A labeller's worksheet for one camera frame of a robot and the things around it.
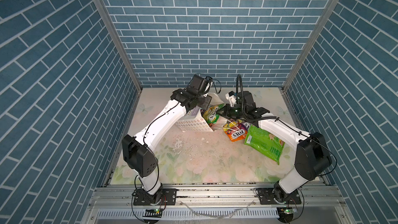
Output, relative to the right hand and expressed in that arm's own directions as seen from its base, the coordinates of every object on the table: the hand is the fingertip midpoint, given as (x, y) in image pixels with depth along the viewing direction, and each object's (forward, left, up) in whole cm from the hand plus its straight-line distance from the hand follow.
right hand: (214, 110), depth 83 cm
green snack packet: (-10, -30, -16) cm, 36 cm away
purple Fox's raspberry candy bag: (+3, -19, -17) cm, 26 cm away
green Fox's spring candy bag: (0, +2, -4) cm, 4 cm away
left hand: (+3, +5, +6) cm, 9 cm away
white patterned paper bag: (-7, +11, 0) cm, 13 cm away
